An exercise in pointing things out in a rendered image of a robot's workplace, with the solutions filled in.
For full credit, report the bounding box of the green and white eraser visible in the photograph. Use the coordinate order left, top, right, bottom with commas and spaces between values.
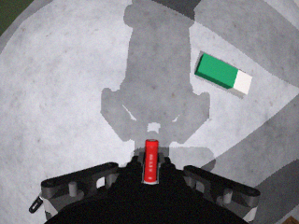
194, 53, 252, 96

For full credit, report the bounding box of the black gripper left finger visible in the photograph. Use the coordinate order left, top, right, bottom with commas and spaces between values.
40, 152, 146, 220

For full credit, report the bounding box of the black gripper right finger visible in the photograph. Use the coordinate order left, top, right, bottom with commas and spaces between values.
156, 152, 261, 224

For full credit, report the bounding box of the black battery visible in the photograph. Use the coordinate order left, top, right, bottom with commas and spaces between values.
29, 193, 43, 214

